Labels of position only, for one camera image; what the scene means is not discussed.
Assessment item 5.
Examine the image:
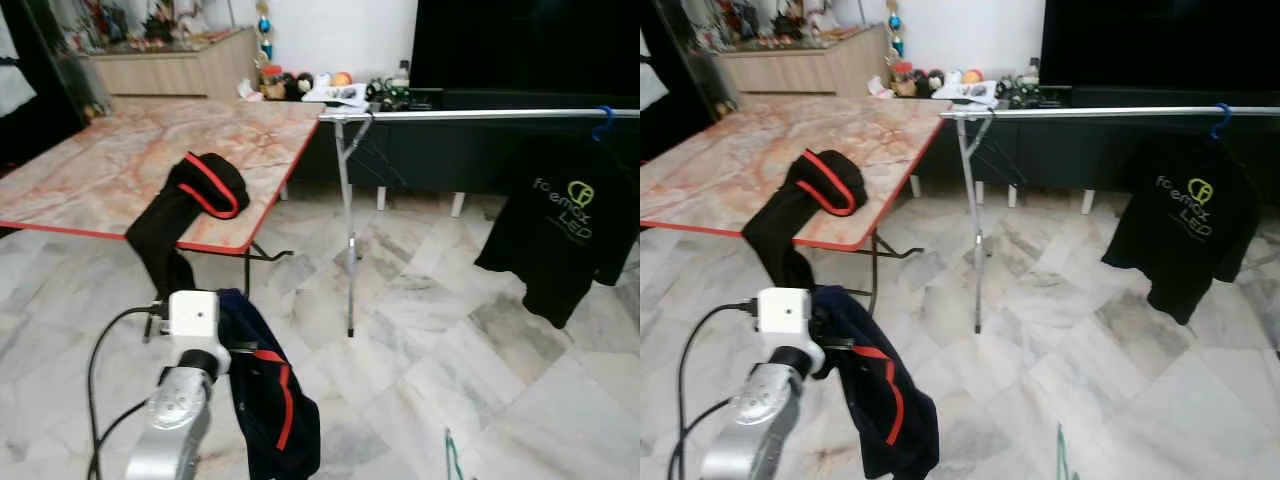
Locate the navy garment with red stripe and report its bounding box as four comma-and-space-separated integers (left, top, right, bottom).
215, 288, 323, 480
812, 285, 941, 480

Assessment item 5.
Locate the green plastic hanger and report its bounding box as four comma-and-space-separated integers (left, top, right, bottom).
1055, 422, 1083, 480
443, 428, 467, 480

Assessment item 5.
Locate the black garment red trim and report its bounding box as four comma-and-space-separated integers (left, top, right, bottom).
742, 148, 869, 291
125, 152, 251, 301

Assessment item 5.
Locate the marble-pattern folding table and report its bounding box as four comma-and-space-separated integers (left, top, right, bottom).
0, 97, 327, 301
640, 95, 953, 319

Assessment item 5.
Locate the white paper stack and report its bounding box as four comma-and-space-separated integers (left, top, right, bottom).
932, 80, 1001, 109
303, 83, 371, 109

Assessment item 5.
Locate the black display cabinet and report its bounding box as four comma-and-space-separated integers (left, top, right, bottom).
0, 0, 93, 171
640, 0, 726, 161

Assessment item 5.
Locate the black TV cabinet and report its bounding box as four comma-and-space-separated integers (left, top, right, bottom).
905, 85, 1280, 216
285, 88, 641, 218

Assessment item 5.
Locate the black t-shirt green print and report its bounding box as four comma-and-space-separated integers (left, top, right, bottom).
474, 135, 641, 329
1102, 130, 1263, 326

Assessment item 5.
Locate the blue and gold trophy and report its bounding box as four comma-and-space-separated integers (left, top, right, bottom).
884, 0, 906, 58
254, 0, 275, 61

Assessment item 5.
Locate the silver clothes rack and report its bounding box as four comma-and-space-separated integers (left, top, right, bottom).
940, 103, 1280, 336
320, 108, 641, 338

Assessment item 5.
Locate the black soundbar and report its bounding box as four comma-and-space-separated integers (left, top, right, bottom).
440, 88, 641, 111
1070, 86, 1280, 109

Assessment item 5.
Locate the black flat television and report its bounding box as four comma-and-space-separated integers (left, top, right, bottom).
410, 0, 641, 96
1040, 0, 1280, 91

